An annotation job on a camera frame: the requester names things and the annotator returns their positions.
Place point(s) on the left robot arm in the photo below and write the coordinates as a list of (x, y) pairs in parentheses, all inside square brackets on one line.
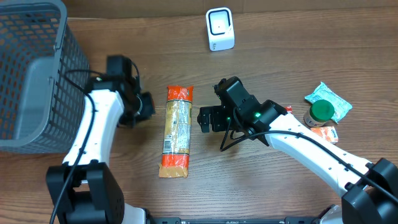
[(83, 189)]

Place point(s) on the white barcode scanner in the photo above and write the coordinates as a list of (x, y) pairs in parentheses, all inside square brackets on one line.
[(219, 23)]

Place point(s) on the orange Kleenex tissue pack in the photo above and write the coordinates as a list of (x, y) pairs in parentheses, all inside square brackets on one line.
[(327, 133)]

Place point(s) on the grey plastic mesh basket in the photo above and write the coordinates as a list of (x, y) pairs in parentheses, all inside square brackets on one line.
[(40, 110)]

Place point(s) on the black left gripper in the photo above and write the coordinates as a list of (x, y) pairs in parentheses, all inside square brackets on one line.
[(146, 106)]

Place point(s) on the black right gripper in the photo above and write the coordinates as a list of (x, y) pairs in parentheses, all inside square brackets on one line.
[(212, 122)]

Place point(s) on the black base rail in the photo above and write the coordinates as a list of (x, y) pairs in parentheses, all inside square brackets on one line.
[(286, 220)]

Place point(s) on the green lidded jar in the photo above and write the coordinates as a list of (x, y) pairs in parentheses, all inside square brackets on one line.
[(319, 113)]

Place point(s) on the red coffee sachet stick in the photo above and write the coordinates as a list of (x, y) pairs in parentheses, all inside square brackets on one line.
[(289, 109)]

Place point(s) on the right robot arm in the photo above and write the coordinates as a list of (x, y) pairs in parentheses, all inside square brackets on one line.
[(368, 191)]

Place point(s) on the teal tissue pack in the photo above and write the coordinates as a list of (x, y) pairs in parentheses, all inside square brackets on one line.
[(322, 92)]

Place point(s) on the orange spaghetti packet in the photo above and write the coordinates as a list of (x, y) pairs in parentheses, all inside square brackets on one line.
[(177, 132)]

